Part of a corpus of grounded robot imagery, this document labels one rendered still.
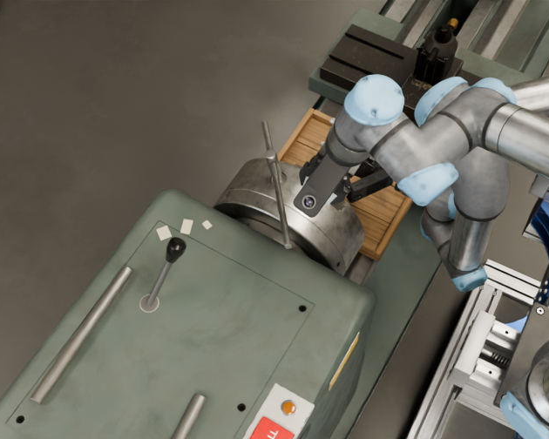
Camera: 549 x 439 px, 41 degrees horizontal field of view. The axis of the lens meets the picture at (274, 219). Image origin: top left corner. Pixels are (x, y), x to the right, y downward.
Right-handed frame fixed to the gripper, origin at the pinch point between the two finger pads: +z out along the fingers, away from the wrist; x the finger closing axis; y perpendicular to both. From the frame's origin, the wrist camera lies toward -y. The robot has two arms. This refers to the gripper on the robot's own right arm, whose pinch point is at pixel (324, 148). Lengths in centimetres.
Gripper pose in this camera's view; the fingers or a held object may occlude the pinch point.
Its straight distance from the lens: 170.9
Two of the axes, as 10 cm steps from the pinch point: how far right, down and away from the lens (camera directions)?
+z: -8.6, -4.4, 2.6
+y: 5.1, -7.6, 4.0
